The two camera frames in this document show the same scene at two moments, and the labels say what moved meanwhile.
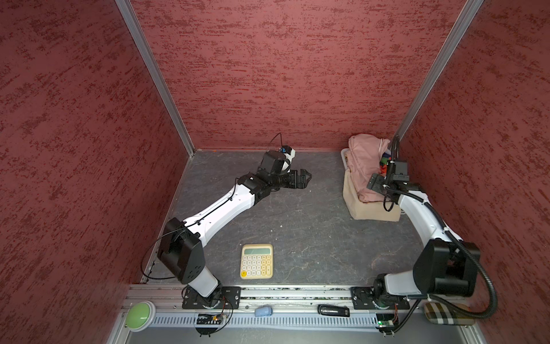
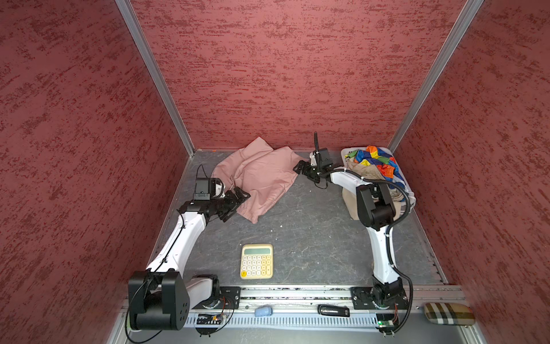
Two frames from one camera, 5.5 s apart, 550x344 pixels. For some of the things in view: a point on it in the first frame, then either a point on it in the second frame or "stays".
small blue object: x=263 y=311 stays
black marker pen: x=333 y=310 stays
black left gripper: x=302 y=182 to x=233 y=203
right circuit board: x=385 y=320 stays
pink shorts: x=363 y=158 to x=263 y=172
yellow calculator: x=256 y=261 stays
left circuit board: x=205 y=319 stays
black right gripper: x=374 y=183 to x=306 y=170
